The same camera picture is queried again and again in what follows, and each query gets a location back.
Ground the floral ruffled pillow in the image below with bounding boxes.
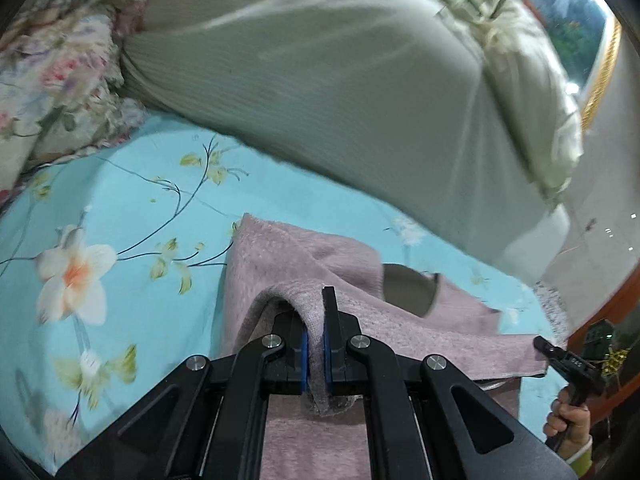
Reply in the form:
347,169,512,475
0,0,151,206

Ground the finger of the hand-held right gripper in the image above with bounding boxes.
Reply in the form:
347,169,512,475
532,335,570,369

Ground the pink knit garment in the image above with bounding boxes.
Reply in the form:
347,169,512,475
217,212,551,480

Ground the turquoise floral bed sheet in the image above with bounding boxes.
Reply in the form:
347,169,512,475
0,112,561,480

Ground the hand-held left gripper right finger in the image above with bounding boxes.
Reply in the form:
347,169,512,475
321,286,581,480

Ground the person's right forearm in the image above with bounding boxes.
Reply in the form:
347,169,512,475
565,435,597,479

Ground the green striped pillow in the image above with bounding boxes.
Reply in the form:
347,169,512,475
120,0,571,286

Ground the light green pillow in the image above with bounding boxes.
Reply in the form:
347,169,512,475
465,0,586,201

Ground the gold framed landscape wall picture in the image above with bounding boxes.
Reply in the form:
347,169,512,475
490,0,623,131

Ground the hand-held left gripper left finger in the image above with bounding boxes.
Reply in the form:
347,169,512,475
55,310,311,480

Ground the person's right hand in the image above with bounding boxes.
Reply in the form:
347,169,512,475
544,389,593,459

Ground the brown wooden furniture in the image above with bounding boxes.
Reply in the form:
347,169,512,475
565,265,640,411

